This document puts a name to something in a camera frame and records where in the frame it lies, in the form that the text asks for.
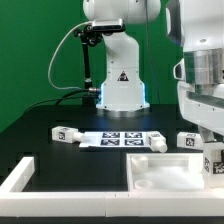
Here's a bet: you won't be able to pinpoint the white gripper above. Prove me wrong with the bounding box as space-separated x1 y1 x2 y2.
173 59 224 144

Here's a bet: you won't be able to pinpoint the white square table top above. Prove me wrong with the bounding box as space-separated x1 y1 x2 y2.
125 152 224 201

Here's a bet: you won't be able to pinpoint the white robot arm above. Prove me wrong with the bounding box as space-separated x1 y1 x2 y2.
83 0 224 142

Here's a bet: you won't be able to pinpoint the tag marker sheet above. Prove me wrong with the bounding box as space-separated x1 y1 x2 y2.
80 131 160 147

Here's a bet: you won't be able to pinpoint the white U-shaped fence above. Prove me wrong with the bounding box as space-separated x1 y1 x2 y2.
0 157 224 217

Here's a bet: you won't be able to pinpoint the black cables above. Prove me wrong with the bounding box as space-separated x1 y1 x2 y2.
23 87 101 116

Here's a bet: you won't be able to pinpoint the black camera stand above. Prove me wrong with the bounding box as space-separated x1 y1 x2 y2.
73 23 103 108

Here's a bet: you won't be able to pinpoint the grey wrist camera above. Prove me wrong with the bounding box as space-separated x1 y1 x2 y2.
92 19 125 33

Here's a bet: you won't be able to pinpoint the grey cable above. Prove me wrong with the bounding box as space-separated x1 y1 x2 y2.
47 21 93 92

